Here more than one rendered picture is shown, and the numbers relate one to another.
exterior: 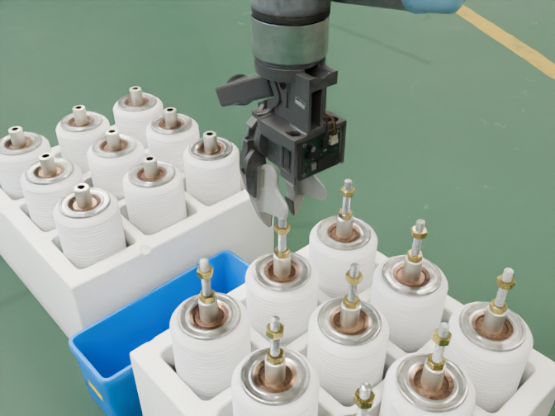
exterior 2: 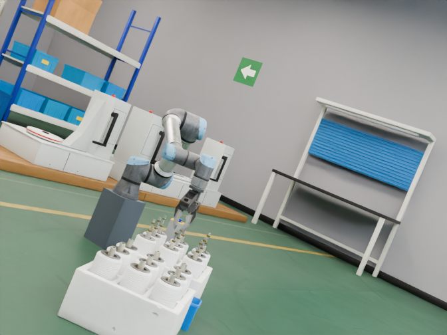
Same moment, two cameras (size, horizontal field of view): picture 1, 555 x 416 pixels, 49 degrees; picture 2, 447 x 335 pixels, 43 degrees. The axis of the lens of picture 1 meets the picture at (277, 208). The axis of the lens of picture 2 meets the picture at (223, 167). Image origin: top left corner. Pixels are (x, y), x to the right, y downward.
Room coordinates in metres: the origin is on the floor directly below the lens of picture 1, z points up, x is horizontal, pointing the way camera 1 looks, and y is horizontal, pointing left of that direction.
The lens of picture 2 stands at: (2.22, 1.93, 0.76)
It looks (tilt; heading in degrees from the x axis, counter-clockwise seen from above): 2 degrees down; 228
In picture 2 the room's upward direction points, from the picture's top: 23 degrees clockwise
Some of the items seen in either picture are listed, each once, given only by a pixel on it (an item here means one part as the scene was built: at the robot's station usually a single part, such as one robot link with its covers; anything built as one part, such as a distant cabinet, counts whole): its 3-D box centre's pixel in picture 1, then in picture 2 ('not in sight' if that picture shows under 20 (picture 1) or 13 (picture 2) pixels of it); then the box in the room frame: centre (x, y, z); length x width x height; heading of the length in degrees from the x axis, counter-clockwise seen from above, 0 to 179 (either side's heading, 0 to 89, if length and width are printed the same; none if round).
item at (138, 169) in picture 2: not in sight; (137, 168); (0.43, -0.72, 0.47); 0.13 x 0.12 x 0.14; 159
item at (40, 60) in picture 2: not in sight; (34, 57); (-0.60, -5.42, 0.89); 0.50 x 0.38 x 0.21; 106
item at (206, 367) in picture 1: (214, 365); (186, 276); (0.51, 0.08, 0.16); 0.10 x 0.10 x 0.18
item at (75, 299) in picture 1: (128, 220); (132, 302); (0.90, 0.28, 0.09); 0.39 x 0.39 x 0.18; 42
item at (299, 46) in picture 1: (292, 35); (198, 183); (0.57, -0.01, 0.57); 0.08 x 0.08 x 0.05
